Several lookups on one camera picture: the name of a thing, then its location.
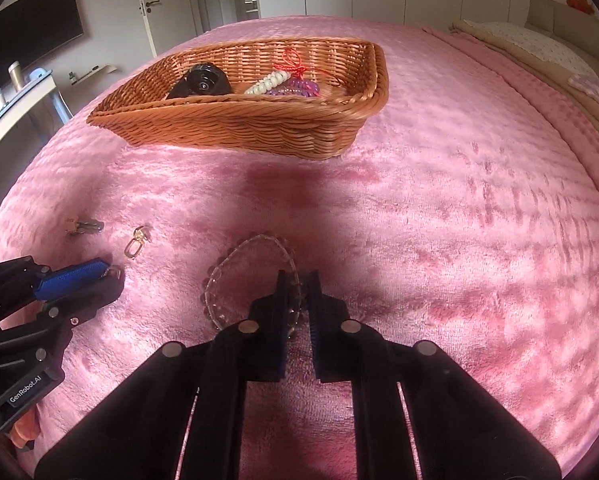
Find clear bead bracelet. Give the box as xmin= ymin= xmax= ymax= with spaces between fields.
xmin=201 ymin=231 xmax=304 ymax=339

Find black round jewelry box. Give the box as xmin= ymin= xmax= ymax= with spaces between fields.
xmin=166 ymin=63 xmax=232 ymax=100

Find person's left hand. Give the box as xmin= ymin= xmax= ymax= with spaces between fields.
xmin=8 ymin=405 xmax=42 ymax=450

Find grey hair clip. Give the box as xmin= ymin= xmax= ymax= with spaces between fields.
xmin=66 ymin=218 xmax=104 ymax=235

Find gold clasp keyring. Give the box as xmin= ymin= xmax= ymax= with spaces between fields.
xmin=124 ymin=226 xmax=151 ymax=259

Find white desk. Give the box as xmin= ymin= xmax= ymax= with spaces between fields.
xmin=0 ymin=68 xmax=73 ymax=142

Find beige thermos bottle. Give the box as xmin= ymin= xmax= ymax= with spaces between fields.
xmin=8 ymin=61 xmax=26 ymax=92

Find pink bed blanket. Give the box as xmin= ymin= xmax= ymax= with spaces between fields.
xmin=0 ymin=16 xmax=599 ymax=472

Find woven wicker basket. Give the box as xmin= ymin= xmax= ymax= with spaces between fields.
xmin=87 ymin=37 xmax=388 ymax=159

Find beige folded duvet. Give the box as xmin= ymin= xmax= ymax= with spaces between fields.
xmin=450 ymin=20 xmax=599 ymax=132

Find white dotted pillow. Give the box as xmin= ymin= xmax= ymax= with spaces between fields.
xmin=461 ymin=20 xmax=597 ymax=77

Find beige bed headboard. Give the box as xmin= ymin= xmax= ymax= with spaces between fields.
xmin=526 ymin=0 xmax=599 ymax=60

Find red plush toy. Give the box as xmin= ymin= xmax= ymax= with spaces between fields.
xmin=566 ymin=0 xmax=595 ymax=15

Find small wall shelf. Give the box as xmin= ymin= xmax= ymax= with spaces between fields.
xmin=70 ymin=64 xmax=117 ymax=86

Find black wall television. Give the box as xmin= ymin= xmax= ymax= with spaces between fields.
xmin=0 ymin=0 xmax=84 ymax=87

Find cream spiral hair tie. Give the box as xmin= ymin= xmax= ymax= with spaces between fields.
xmin=243 ymin=69 xmax=292 ymax=97

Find purple hair tie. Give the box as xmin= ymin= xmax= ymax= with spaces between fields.
xmin=266 ymin=76 xmax=322 ymax=98

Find red string ornament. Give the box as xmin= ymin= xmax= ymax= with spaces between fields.
xmin=274 ymin=47 xmax=344 ymax=86

